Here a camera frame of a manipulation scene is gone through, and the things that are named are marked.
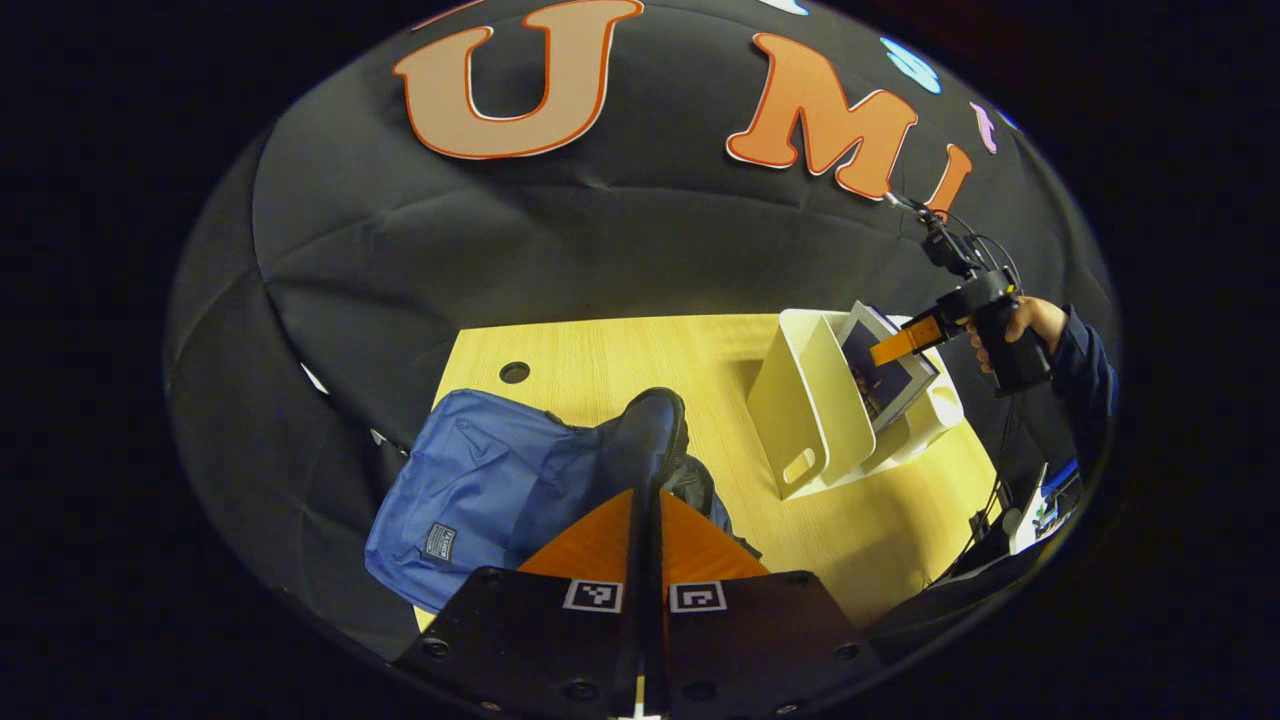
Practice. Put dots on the white electronic device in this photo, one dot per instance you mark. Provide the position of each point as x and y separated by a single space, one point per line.
1040 505

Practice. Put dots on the white plastic bookshelf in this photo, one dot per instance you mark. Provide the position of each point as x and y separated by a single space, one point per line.
810 400

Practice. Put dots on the dark blue book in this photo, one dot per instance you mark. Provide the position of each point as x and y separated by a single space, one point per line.
890 385

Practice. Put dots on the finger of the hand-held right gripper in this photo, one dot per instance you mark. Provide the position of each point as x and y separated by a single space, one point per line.
905 342

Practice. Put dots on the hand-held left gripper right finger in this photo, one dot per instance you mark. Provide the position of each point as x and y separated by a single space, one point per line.
760 650

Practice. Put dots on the blue schoolbag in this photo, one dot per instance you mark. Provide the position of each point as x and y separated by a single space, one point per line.
470 480

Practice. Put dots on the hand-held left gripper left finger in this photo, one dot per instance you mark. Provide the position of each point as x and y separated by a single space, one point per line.
550 650

